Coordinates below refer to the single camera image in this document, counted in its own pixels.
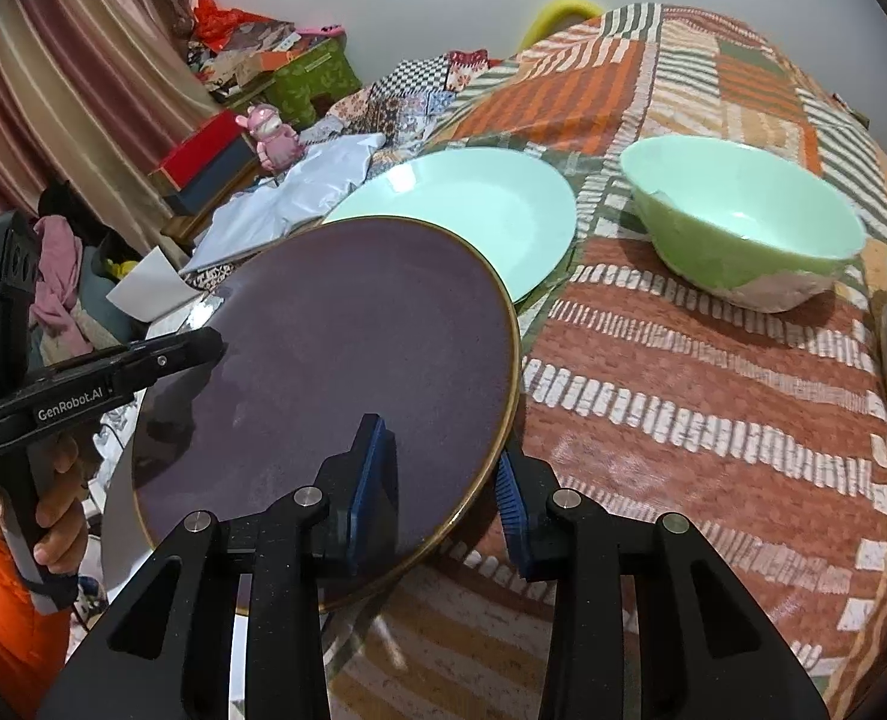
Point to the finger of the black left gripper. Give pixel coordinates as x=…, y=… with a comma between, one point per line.
x=142, y=364

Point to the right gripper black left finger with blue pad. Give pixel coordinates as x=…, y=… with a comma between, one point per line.
x=163, y=647

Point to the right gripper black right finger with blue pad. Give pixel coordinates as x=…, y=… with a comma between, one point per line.
x=705, y=648

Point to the dark purple ceramic plate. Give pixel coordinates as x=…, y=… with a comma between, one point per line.
x=388, y=316

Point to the orange sleeve forearm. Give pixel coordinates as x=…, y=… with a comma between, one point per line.
x=33, y=646

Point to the person's left hand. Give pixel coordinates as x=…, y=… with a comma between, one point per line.
x=60, y=512

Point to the white paper sheet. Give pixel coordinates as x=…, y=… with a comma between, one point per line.
x=152, y=289

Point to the pink crumpled cloth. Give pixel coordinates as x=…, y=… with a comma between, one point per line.
x=58, y=277

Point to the red and navy box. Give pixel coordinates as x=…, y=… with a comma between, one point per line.
x=211, y=161

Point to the patchwork orange bed blanket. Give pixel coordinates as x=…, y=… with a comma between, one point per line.
x=647, y=394

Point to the white plastic sheet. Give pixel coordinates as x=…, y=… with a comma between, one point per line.
x=277, y=206

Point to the pink toy figurine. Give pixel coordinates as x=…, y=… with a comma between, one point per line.
x=277, y=144

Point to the striped brown curtain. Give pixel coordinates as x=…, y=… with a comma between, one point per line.
x=94, y=94

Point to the green patterned box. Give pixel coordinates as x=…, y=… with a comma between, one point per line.
x=303, y=90

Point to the red plastic bag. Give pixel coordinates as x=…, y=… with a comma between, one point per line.
x=214, y=26

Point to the mint green flat plate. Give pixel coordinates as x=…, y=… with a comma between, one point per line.
x=518, y=211

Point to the green and white bowl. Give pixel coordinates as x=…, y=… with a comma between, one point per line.
x=742, y=224

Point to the yellow object behind bed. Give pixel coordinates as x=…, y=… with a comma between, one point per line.
x=555, y=14

